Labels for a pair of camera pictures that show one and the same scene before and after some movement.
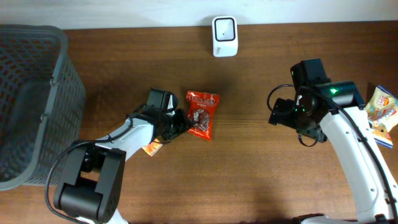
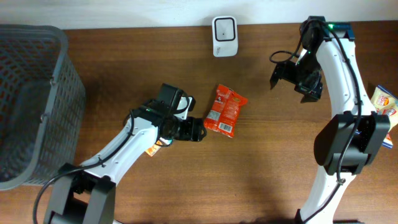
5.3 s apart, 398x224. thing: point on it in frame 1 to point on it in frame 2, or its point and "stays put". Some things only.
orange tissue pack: [152, 148] stays put
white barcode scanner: [225, 36] stays put
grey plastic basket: [42, 102] stays put
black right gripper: [280, 112] to [286, 73]
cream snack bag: [382, 111] stays put
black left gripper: [181, 121] to [193, 129]
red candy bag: [201, 105] to [223, 116]
